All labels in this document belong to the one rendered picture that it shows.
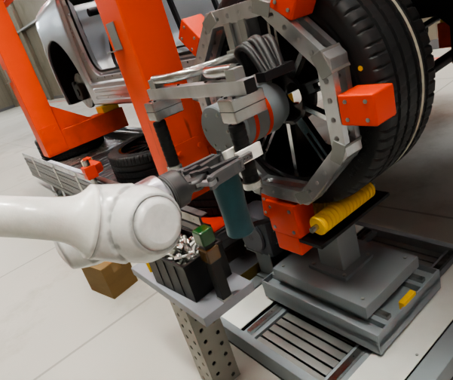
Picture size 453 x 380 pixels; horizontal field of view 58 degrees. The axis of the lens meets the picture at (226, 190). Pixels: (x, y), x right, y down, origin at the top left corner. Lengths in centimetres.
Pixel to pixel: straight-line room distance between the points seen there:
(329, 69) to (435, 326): 89
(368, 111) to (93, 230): 60
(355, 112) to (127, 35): 80
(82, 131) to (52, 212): 283
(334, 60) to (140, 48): 71
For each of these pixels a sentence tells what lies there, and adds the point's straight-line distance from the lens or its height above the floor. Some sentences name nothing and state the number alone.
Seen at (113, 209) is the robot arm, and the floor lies 92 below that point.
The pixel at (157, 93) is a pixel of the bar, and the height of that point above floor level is 97.
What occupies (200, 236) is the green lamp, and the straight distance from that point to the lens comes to 98.
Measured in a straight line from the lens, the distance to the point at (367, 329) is 138.
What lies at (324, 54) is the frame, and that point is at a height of 97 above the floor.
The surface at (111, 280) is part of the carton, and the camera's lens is 215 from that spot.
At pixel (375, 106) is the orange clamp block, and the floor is 86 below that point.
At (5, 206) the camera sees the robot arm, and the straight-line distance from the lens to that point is 58.
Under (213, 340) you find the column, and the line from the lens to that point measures 140.
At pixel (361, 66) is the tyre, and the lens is 99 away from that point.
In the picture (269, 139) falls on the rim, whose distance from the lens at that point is 131.
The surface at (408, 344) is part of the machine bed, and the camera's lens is 143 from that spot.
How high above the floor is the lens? 110
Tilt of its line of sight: 22 degrees down
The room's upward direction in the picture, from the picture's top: 17 degrees counter-clockwise
